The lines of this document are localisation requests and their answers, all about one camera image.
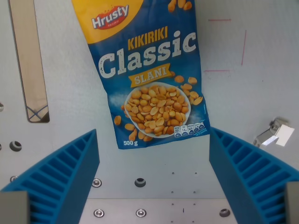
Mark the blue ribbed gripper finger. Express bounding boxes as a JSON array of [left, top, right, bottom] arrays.
[[0, 128, 100, 224], [208, 126, 299, 224]]

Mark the blue Hrusty peanut bag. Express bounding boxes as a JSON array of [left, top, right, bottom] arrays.
[[71, 0, 211, 150]]

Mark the small metal angle bracket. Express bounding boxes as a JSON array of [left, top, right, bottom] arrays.
[[253, 117, 290, 148]]

